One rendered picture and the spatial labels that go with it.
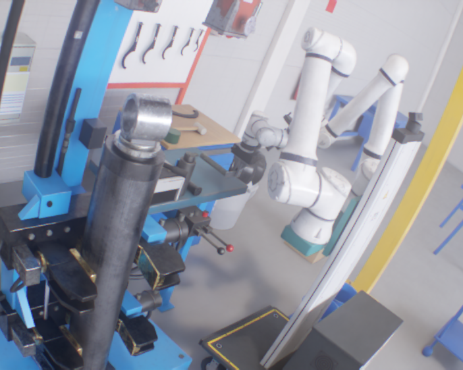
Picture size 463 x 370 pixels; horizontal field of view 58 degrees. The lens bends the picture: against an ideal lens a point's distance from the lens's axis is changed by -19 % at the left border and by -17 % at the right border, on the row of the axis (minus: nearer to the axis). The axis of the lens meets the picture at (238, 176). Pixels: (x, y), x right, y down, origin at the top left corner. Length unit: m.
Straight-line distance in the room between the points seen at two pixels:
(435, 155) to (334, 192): 1.78
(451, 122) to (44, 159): 2.81
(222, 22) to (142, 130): 0.42
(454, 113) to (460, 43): 8.51
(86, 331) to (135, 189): 0.74
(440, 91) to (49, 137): 10.95
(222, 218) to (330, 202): 2.29
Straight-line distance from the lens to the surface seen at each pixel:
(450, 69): 12.01
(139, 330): 2.25
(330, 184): 1.97
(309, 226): 2.04
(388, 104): 2.51
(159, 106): 1.49
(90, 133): 1.86
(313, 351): 2.28
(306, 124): 1.92
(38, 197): 1.76
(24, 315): 1.98
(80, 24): 1.62
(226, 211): 4.15
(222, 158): 3.49
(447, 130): 3.60
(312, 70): 1.97
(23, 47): 2.10
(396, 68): 2.35
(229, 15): 1.51
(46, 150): 1.79
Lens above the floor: 2.13
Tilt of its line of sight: 24 degrees down
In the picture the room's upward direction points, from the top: 23 degrees clockwise
